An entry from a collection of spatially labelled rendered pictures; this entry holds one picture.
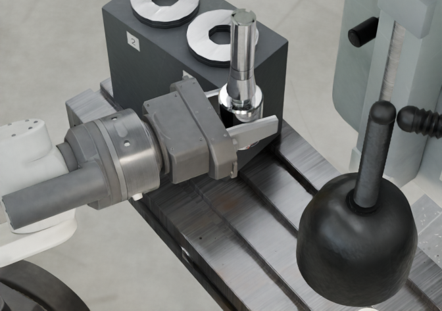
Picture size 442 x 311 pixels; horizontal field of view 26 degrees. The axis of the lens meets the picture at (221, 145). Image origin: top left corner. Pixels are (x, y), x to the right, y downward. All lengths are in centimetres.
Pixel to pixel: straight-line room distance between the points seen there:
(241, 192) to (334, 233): 74
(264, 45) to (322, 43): 154
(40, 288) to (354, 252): 108
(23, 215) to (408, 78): 41
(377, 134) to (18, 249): 52
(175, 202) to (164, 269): 100
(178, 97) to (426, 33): 43
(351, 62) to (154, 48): 49
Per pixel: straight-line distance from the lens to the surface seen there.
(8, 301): 157
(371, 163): 52
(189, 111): 98
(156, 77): 126
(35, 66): 271
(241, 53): 93
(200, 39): 119
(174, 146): 96
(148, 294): 225
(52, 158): 94
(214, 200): 128
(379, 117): 49
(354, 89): 78
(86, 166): 92
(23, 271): 161
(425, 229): 136
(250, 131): 99
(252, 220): 126
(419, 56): 64
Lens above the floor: 196
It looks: 52 degrees down
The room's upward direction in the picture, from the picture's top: straight up
